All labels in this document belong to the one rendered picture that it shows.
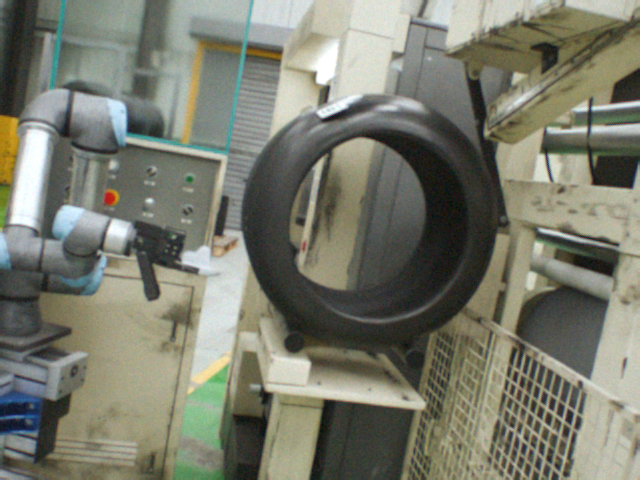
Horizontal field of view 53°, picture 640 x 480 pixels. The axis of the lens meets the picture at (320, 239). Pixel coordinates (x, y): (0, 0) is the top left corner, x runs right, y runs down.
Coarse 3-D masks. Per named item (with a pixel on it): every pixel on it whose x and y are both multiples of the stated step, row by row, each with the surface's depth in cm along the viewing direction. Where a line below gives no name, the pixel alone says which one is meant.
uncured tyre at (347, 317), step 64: (320, 128) 132; (384, 128) 133; (448, 128) 138; (256, 192) 134; (448, 192) 165; (256, 256) 136; (448, 256) 165; (320, 320) 137; (384, 320) 139; (448, 320) 146
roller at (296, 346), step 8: (272, 304) 168; (272, 312) 164; (280, 320) 151; (280, 328) 146; (288, 328) 142; (296, 328) 143; (280, 336) 144; (288, 336) 138; (296, 336) 138; (288, 344) 137; (296, 344) 138; (304, 344) 138; (296, 352) 138
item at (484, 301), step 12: (504, 240) 175; (504, 252) 175; (492, 264) 175; (504, 264) 176; (492, 276) 176; (480, 288) 176; (492, 288) 176; (480, 300) 176; (492, 300) 177; (480, 312) 177; (492, 312) 177; (468, 324) 177
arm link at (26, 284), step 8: (0, 272) 163; (8, 272) 162; (16, 272) 163; (24, 272) 163; (32, 272) 164; (0, 280) 163; (8, 280) 163; (16, 280) 163; (24, 280) 164; (32, 280) 164; (40, 280) 165; (0, 288) 163; (8, 288) 163; (16, 288) 163; (24, 288) 164; (32, 288) 166; (40, 288) 167; (16, 296) 163; (24, 296) 165; (32, 296) 166
